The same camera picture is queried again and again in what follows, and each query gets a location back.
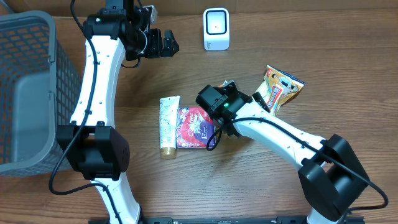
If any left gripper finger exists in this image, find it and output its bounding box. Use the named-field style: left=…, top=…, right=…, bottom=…
left=161, top=43, right=174, bottom=57
left=163, top=30, right=179, bottom=53

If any orange cream snack bag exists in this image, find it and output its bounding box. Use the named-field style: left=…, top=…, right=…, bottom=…
left=256, top=65, right=305, bottom=116

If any red purple tissue pack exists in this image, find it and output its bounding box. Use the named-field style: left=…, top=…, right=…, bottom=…
left=176, top=107, right=215, bottom=148

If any white tube gold cap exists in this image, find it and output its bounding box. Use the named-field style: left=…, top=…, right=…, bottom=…
left=159, top=96, right=180, bottom=159

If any orange white sticker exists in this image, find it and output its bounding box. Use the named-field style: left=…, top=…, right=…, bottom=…
left=218, top=80, right=228, bottom=88

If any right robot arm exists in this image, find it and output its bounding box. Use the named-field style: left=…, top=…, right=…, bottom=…
left=196, top=80, right=369, bottom=223

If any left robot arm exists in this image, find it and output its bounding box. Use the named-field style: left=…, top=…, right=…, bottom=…
left=56, top=1, right=179, bottom=223

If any white barcode scanner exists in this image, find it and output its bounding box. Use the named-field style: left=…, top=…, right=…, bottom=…
left=203, top=7, right=230, bottom=51

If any dark grey plastic basket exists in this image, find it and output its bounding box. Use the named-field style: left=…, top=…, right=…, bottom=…
left=1, top=11, right=81, bottom=177

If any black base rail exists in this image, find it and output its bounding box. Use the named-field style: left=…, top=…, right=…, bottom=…
left=138, top=215, right=307, bottom=224

